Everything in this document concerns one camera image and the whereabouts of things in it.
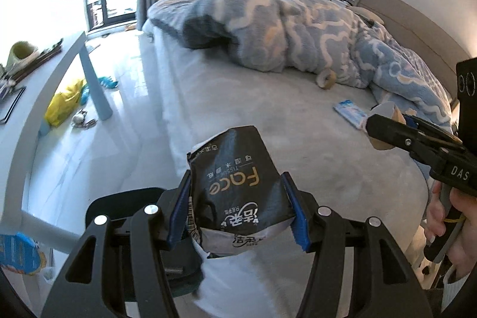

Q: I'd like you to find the person's right hand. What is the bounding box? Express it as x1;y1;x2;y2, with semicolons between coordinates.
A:
425;179;477;267

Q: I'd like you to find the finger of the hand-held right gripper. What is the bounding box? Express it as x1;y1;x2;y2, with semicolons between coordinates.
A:
366;114;464;170
403;114;463;145

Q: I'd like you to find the blue patterned fleece blanket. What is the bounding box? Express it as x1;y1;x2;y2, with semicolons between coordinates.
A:
147;0;457;135

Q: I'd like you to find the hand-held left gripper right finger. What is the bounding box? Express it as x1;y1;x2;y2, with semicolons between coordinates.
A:
280;172;435;318

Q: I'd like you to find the light blue table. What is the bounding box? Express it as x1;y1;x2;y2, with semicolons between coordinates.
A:
0;30;113;254

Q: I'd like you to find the blue and white tissue pack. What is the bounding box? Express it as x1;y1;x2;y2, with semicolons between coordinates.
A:
333;98;374;131

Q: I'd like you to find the blue toy dinosaur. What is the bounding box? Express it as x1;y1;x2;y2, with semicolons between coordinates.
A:
97;75;119;90

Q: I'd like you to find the yellow plastic bag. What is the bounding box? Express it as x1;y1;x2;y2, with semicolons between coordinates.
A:
44;78;86;128

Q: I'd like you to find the black framed flat panel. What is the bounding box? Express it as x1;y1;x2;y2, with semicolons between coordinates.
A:
0;86;28;125

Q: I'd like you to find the blue snack packet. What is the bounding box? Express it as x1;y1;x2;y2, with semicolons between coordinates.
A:
0;231;43;275

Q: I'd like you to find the brown tape roll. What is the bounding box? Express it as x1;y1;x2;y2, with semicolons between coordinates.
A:
315;67;337;91

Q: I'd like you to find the beige pillow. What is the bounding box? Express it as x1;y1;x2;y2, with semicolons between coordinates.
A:
352;5;385;25

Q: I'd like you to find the dark wooden sticks bundle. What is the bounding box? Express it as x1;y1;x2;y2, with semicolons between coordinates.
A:
3;38;65;81

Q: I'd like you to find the black tissue pack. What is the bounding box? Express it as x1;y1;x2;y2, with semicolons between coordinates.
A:
186;125;297;260

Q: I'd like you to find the person's right forearm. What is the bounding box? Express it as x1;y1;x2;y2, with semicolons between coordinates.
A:
439;258;477;318

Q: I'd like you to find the keychain with keys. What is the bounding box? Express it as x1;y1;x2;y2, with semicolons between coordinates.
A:
71;108;98;130

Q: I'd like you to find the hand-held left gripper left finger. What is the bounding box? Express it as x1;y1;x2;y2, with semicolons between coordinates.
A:
41;171;194;318

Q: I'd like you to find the pale yellow roll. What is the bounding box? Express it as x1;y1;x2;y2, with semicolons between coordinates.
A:
8;40;41;70

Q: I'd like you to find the grey upholstered headboard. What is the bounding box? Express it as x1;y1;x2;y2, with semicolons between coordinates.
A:
359;0;477;111

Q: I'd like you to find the grey bed mattress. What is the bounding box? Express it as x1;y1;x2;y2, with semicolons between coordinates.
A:
141;18;435;318

